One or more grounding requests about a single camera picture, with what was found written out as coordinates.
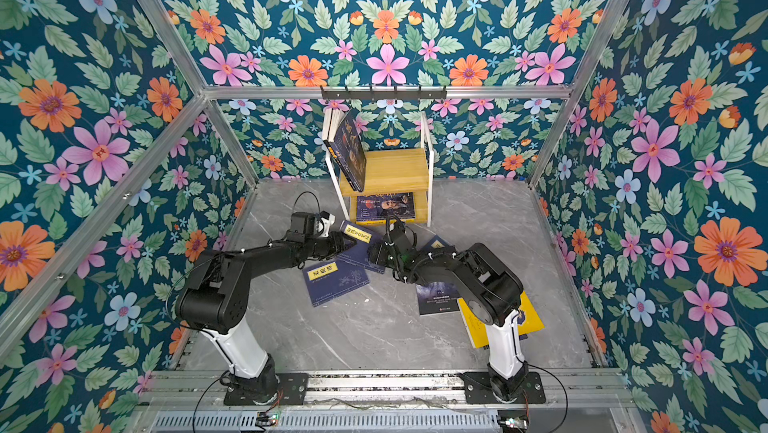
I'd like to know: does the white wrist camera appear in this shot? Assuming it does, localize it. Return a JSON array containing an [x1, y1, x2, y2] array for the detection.
[[317, 211, 335, 237], [385, 219, 413, 249]]

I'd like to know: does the navy book yellow label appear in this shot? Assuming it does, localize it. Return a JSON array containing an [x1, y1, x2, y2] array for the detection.
[[421, 235, 449, 252], [302, 259, 370, 307], [338, 220, 385, 274]]

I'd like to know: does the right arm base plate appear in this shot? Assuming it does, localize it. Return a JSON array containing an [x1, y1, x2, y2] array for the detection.
[[459, 371, 546, 406]]

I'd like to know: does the black wolf cover book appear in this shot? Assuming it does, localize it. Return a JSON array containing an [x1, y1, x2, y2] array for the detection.
[[416, 282, 460, 316]]

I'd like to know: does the yellow cartoon cover book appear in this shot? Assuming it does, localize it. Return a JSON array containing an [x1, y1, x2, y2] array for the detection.
[[458, 293, 545, 349]]

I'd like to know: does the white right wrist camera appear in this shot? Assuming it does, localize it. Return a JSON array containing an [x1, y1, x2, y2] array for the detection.
[[385, 219, 413, 249]]

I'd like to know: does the black book leaning on shelf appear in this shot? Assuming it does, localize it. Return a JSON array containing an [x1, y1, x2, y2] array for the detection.
[[323, 110, 361, 192]]

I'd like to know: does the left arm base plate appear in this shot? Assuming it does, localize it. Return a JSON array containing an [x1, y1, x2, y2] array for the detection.
[[221, 373, 309, 406]]

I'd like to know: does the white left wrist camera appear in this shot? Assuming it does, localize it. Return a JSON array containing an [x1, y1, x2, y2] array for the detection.
[[317, 211, 335, 237]]

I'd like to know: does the aluminium mounting rail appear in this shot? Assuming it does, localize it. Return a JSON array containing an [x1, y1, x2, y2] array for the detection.
[[134, 368, 634, 411]]

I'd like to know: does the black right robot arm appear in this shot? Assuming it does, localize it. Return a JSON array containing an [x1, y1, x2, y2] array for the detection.
[[367, 239, 529, 403]]

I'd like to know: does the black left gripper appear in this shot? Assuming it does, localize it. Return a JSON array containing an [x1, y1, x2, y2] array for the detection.
[[302, 229, 357, 261]]

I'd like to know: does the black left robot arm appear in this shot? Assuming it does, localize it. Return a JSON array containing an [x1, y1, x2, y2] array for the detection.
[[175, 211, 357, 406]]

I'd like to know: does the white wooden two-tier shelf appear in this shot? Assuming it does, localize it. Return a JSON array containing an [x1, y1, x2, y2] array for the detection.
[[321, 108, 436, 226]]

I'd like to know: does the black hook rack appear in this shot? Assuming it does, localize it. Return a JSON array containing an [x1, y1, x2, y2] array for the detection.
[[320, 86, 448, 101]]

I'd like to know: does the purple portrait book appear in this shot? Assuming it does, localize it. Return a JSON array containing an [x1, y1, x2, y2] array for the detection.
[[356, 193, 416, 223], [328, 108, 368, 193]]

